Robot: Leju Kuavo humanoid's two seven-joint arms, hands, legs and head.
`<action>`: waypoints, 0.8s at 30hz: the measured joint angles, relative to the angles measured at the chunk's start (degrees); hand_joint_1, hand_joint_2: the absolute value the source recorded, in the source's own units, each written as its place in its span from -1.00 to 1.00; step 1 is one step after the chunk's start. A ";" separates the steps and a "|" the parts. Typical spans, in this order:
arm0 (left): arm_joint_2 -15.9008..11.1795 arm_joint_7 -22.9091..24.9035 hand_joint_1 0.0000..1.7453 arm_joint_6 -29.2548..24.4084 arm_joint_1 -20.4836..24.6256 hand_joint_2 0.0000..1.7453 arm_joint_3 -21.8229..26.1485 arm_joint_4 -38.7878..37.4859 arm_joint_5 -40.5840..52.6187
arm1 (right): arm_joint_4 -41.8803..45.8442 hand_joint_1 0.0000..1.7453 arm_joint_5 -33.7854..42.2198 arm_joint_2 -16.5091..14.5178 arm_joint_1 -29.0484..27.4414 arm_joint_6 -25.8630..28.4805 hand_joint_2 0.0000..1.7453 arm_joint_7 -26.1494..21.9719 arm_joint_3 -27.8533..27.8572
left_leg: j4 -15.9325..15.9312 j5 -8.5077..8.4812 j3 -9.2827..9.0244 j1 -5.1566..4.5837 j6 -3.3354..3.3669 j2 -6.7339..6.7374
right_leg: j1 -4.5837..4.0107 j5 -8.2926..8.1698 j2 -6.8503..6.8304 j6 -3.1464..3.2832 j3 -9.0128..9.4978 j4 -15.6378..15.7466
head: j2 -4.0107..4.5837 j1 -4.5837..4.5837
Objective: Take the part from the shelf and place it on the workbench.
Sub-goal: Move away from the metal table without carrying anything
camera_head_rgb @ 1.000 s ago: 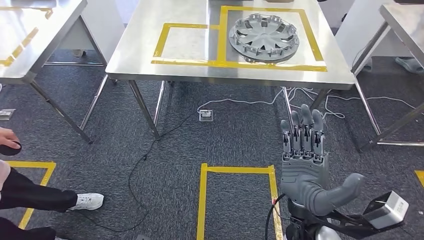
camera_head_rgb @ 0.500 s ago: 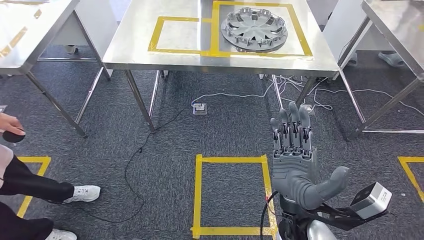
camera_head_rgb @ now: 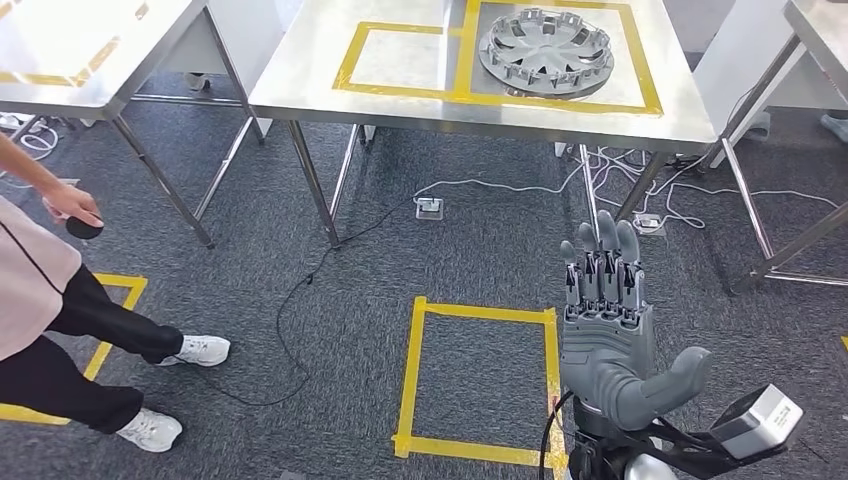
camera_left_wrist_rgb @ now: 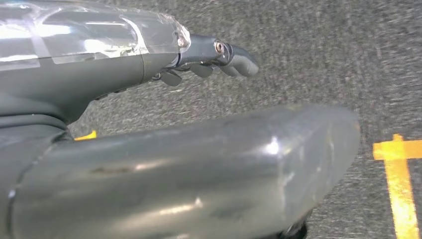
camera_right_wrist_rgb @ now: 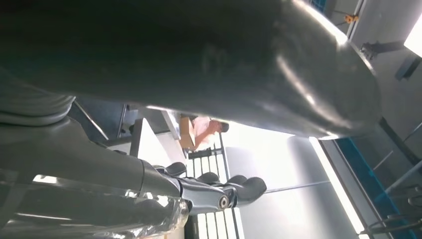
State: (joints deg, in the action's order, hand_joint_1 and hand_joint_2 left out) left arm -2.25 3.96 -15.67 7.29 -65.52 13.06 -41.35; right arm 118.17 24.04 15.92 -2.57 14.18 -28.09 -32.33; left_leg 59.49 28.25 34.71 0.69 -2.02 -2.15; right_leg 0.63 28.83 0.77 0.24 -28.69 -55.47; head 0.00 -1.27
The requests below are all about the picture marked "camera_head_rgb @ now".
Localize white floor cable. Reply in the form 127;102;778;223
413;165;588;201
586;144;841;232
0;115;62;164

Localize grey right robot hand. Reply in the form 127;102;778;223
559;210;713;432

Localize black round puck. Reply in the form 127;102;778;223
64;215;105;241

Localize yellow floor tape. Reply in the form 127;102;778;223
392;296;570;473
0;272;149;427

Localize black wrist bracket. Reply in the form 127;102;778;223
569;417;790;480

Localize silver wheel hubcap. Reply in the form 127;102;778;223
478;7;616;101

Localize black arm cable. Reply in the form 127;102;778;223
539;390;574;480

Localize white desk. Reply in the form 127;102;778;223
692;0;848;170
158;0;286;137

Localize person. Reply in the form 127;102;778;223
0;132;232;455

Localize person's hand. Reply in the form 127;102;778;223
40;184;105;230

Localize metal frame workbench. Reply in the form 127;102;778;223
718;0;848;287
248;0;720;250
0;0;266;250

